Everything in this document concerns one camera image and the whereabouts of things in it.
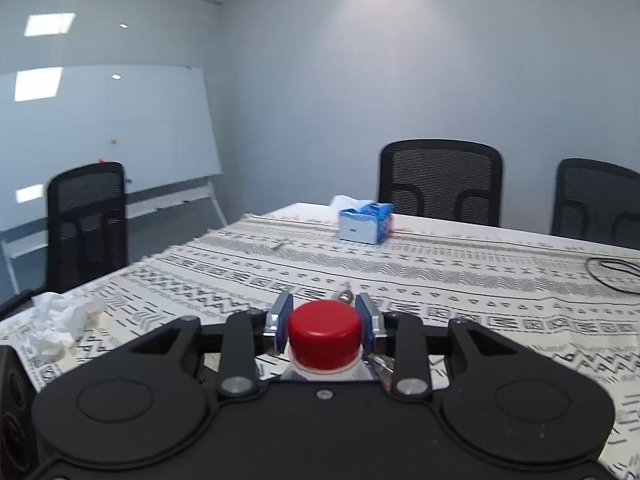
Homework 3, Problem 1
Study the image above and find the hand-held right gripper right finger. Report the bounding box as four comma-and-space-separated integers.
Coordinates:
355, 291, 527, 401

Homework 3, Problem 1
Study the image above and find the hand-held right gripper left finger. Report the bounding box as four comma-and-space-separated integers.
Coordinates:
124, 290, 296, 401

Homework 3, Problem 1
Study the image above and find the red bottle cap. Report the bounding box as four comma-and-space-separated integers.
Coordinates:
287, 301, 363, 369

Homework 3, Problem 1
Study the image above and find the clear plastic bottle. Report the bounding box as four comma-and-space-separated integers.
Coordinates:
280, 347, 374, 384

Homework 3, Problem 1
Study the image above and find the blue tissue box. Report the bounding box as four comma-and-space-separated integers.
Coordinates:
330, 194, 395, 245

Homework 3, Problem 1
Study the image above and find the crumpled white tissue paper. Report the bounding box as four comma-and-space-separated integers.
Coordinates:
20, 291, 104, 362

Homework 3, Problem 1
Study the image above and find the black mesh office chair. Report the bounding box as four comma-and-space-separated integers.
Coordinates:
377, 139, 505, 228
550, 158, 640, 251
0, 161, 129, 321

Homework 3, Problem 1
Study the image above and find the whiteboard on stand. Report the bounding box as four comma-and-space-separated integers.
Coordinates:
0, 64, 229, 301

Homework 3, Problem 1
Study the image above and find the black cable loop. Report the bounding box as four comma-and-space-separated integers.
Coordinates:
585, 257, 640, 295

